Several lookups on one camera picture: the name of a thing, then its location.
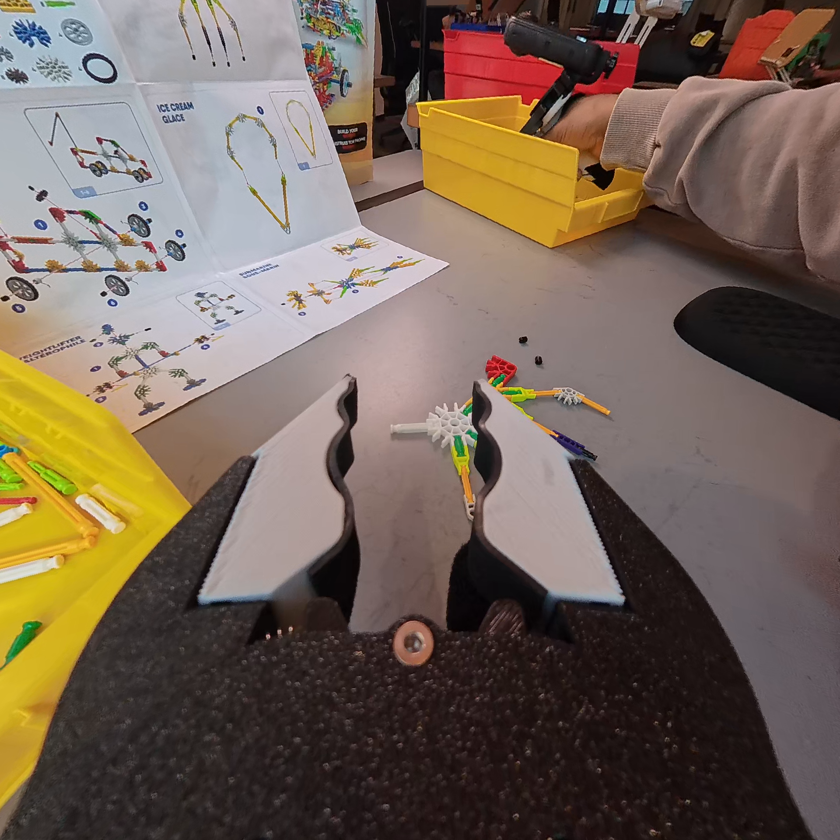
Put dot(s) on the yellow plastic bin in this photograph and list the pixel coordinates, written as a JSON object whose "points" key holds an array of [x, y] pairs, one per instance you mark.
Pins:
{"points": [[499, 170], [98, 426]]}

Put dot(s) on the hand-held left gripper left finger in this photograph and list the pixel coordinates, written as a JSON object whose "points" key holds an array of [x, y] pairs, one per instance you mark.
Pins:
{"points": [[275, 525]]}

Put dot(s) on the grey desk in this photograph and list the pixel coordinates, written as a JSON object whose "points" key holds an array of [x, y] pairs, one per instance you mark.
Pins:
{"points": [[656, 525]]}

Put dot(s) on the white folded instruction sheet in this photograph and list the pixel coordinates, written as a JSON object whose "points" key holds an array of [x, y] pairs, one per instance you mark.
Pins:
{"points": [[197, 197]]}

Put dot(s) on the colourful construction toy model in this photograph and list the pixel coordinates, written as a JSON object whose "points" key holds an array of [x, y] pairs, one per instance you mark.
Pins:
{"points": [[453, 423]]}

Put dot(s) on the person's right hand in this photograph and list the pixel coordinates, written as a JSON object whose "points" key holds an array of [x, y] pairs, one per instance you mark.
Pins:
{"points": [[587, 121]]}

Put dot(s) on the pile of colourful construction pieces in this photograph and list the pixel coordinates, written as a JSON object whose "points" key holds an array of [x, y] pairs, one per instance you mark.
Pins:
{"points": [[102, 513]]}

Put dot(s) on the red plastic crate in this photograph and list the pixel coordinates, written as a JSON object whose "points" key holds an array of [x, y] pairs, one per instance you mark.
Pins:
{"points": [[472, 65]]}

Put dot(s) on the construction toy set box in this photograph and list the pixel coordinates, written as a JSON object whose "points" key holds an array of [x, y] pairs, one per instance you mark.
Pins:
{"points": [[354, 151]]}

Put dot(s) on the small purple connector piece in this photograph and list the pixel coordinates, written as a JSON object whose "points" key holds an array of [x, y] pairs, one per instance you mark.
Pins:
{"points": [[569, 443]]}

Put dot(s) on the short orange rod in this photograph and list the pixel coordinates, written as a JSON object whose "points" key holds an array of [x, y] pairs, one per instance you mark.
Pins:
{"points": [[596, 405]]}

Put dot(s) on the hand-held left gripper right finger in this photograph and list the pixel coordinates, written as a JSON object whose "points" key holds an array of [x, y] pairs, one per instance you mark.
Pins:
{"points": [[551, 525]]}

